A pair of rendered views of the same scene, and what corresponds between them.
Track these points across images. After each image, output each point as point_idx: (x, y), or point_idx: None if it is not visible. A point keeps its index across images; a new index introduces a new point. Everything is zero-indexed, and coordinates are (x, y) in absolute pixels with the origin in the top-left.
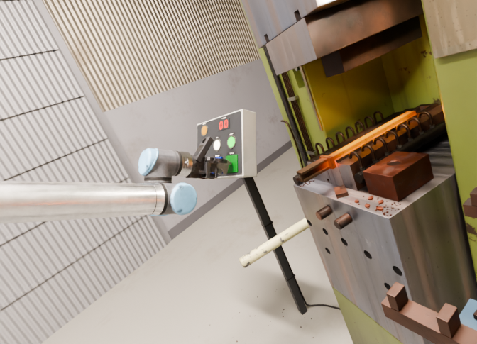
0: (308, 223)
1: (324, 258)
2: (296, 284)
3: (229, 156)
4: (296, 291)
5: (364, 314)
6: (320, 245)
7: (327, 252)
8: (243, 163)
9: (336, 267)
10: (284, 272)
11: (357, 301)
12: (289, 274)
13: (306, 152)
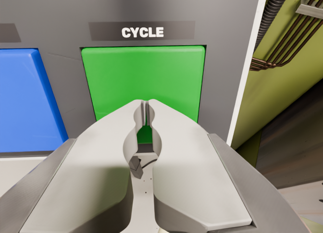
0: (321, 183)
1: (286, 194)
2: (140, 165)
3: (127, 55)
4: (140, 169)
5: (302, 217)
6: (309, 194)
7: (318, 201)
8: (240, 101)
9: (314, 206)
10: (134, 167)
11: (308, 215)
12: (138, 163)
13: (299, 6)
